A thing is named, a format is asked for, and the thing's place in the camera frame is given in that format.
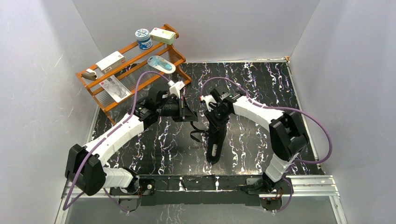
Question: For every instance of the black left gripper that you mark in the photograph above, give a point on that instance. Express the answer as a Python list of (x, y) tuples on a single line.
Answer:
[(183, 109)]

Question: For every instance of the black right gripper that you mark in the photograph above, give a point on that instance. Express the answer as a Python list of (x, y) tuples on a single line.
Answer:
[(215, 125)]

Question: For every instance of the black canvas sneaker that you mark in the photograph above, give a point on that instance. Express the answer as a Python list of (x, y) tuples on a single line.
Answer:
[(214, 150)]

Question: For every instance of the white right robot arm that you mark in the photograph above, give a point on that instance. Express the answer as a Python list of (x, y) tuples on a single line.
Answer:
[(287, 133)]

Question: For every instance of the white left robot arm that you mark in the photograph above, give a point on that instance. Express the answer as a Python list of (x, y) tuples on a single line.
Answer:
[(86, 164)]

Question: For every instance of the blue item blister pack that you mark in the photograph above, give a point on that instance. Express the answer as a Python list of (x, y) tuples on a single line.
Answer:
[(161, 64)]

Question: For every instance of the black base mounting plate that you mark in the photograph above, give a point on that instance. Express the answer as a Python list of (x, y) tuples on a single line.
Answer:
[(273, 202)]

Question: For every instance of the clear plastic packet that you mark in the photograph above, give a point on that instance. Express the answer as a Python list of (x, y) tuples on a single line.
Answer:
[(115, 89)]

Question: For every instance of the orange wooden shelf rack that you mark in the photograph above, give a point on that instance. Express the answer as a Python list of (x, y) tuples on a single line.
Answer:
[(135, 64)]

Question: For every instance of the green white small box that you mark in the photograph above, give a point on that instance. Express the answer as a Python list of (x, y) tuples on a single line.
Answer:
[(163, 36)]

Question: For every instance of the blue white round tub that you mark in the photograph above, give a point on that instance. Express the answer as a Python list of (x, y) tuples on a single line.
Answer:
[(143, 38)]

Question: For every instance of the white red long box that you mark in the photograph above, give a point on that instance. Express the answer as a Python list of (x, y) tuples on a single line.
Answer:
[(110, 62)]

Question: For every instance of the small beige tape dispenser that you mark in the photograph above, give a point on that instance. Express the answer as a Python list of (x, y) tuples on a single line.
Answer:
[(89, 74)]

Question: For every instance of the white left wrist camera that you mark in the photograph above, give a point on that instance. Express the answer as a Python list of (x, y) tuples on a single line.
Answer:
[(175, 88)]

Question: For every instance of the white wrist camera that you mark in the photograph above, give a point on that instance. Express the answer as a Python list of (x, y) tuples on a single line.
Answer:
[(175, 88), (209, 102)]

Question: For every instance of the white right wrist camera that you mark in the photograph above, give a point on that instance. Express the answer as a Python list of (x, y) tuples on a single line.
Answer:
[(209, 102)]

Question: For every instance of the aluminium rail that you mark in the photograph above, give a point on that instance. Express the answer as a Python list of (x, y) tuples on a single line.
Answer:
[(300, 185)]

